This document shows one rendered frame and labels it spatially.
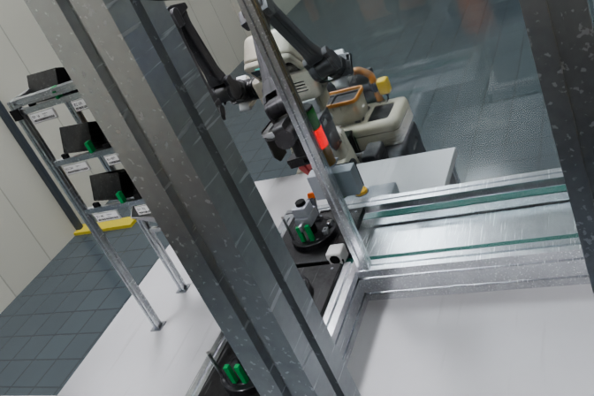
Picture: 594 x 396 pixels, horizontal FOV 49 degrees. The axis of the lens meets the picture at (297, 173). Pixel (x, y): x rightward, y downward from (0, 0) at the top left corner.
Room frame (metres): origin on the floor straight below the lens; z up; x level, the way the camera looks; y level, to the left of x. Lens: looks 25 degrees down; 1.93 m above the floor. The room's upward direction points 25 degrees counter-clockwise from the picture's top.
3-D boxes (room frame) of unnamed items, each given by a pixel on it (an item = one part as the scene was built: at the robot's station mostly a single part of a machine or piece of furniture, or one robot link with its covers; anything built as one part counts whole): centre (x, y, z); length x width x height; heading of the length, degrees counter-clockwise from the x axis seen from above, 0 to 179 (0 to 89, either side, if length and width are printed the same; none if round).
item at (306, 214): (1.61, 0.03, 1.06); 0.08 x 0.04 x 0.07; 146
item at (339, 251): (1.48, -0.01, 0.97); 0.05 x 0.05 x 0.04; 59
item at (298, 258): (1.62, 0.03, 0.96); 0.24 x 0.24 x 0.02; 59
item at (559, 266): (1.44, -0.22, 0.91); 0.84 x 0.28 x 0.10; 59
